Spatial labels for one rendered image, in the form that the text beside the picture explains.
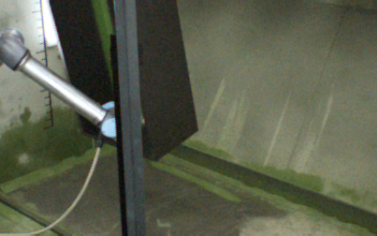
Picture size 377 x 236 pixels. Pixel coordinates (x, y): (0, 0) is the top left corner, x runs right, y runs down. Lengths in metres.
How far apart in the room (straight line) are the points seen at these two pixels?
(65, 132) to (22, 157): 0.35
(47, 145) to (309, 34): 1.80
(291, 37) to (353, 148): 0.85
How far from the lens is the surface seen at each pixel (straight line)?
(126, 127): 2.29
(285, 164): 4.14
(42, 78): 3.11
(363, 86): 4.06
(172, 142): 3.71
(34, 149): 4.53
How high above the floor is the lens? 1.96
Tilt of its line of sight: 21 degrees down
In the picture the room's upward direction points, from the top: 1 degrees counter-clockwise
